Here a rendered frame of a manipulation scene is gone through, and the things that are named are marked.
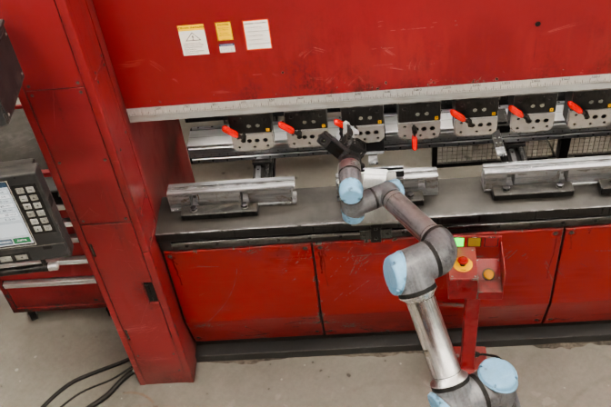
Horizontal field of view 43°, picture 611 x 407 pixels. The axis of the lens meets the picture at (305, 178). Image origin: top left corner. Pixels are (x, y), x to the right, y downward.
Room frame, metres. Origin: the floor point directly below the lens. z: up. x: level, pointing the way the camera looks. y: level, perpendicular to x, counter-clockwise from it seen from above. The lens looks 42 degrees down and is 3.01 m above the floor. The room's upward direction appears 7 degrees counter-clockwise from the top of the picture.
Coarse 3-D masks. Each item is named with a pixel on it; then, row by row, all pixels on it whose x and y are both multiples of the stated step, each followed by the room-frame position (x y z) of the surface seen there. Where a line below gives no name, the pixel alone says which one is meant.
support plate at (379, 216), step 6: (390, 174) 2.16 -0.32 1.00; (378, 210) 1.98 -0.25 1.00; (384, 210) 1.98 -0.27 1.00; (366, 216) 1.96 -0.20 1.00; (372, 216) 1.95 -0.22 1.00; (378, 216) 1.95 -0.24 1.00; (384, 216) 1.95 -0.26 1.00; (390, 216) 1.94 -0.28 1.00; (366, 222) 1.93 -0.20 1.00; (372, 222) 1.93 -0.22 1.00; (378, 222) 1.92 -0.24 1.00; (384, 222) 1.92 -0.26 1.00; (390, 222) 1.92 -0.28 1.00; (396, 222) 1.91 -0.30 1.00
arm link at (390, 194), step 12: (396, 180) 1.90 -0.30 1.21; (372, 192) 1.86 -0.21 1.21; (384, 192) 1.85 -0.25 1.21; (396, 192) 1.83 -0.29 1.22; (384, 204) 1.82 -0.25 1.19; (396, 204) 1.77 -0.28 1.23; (408, 204) 1.75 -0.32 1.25; (396, 216) 1.74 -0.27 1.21; (408, 216) 1.69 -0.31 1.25; (420, 216) 1.67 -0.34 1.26; (408, 228) 1.66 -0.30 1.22; (420, 228) 1.62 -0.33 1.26; (432, 228) 1.59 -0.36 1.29; (444, 228) 1.59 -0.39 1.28; (420, 240) 1.58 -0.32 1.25; (432, 240) 1.52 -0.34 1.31; (444, 240) 1.52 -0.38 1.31; (444, 252) 1.48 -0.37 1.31; (456, 252) 1.51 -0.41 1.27; (444, 264) 1.45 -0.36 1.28
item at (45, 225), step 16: (16, 160) 1.81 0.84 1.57; (32, 160) 1.80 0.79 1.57; (0, 176) 1.71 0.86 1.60; (16, 176) 1.71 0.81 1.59; (32, 176) 1.71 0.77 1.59; (16, 192) 1.70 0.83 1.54; (32, 192) 1.70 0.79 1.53; (48, 192) 1.74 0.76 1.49; (32, 208) 1.71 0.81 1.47; (48, 208) 1.71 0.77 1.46; (32, 224) 1.71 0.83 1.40; (48, 224) 1.71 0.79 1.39; (64, 224) 1.75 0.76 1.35; (48, 240) 1.71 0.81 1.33; (64, 240) 1.71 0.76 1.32; (0, 256) 1.71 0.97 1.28; (16, 256) 1.70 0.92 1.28; (32, 256) 1.71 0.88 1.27; (48, 256) 1.71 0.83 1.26; (64, 256) 1.71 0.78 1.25
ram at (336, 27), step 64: (128, 0) 2.22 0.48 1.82; (192, 0) 2.21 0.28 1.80; (256, 0) 2.19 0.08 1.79; (320, 0) 2.17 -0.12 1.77; (384, 0) 2.15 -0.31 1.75; (448, 0) 2.14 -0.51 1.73; (512, 0) 2.12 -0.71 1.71; (576, 0) 2.10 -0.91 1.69; (128, 64) 2.23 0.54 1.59; (192, 64) 2.21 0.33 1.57; (256, 64) 2.19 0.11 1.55; (320, 64) 2.17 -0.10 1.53; (384, 64) 2.15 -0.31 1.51; (448, 64) 2.14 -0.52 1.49; (512, 64) 2.12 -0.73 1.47; (576, 64) 2.10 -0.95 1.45
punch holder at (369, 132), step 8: (344, 112) 2.17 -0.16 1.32; (352, 112) 2.16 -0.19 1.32; (360, 112) 2.16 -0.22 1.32; (368, 112) 2.16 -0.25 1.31; (376, 112) 2.16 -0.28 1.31; (344, 120) 2.17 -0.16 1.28; (352, 120) 2.16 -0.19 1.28; (360, 120) 2.16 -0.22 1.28; (368, 120) 2.16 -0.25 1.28; (376, 120) 2.16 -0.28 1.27; (360, 128) 2.16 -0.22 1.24; (368, 128) 2.16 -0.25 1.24; (376, 128) 2.15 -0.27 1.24; (384, 128) 2.15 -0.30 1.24; (360, 136) 2.16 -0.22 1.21; (368, 136) 2.16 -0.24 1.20; (376, 136) 2.15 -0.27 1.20; (384, 136) 2.15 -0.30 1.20
